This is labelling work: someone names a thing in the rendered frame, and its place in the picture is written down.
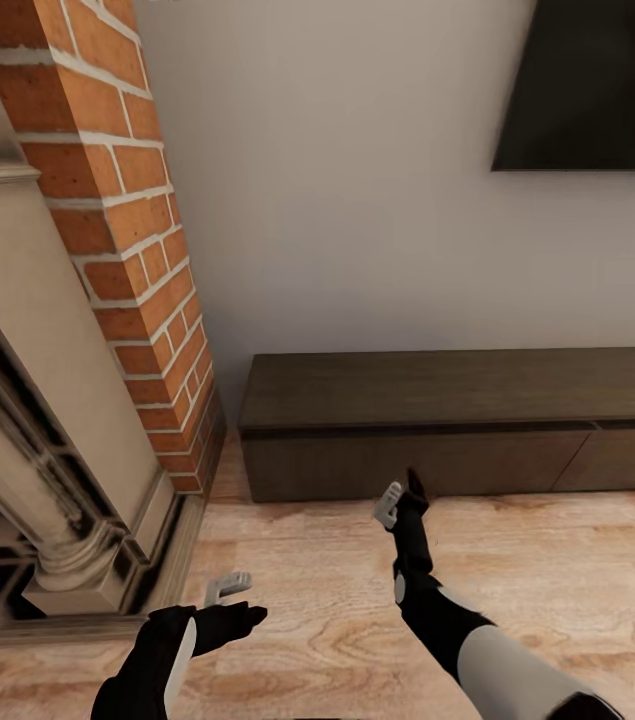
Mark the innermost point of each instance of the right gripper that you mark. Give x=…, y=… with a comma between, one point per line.
x=410, y=507

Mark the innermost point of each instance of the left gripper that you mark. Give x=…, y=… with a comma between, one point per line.
x=233, y=622

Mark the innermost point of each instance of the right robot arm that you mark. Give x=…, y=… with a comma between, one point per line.
x=503, y=679

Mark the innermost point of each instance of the cabinet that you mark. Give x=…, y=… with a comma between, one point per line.
x=321, y=426

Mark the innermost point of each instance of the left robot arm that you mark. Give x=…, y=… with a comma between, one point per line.
x=147, y=685

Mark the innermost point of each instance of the wall mounted tv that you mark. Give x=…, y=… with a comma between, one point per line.
x=572, y=103

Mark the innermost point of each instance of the wood fireplace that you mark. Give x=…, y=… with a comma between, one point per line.
x=93, y=536

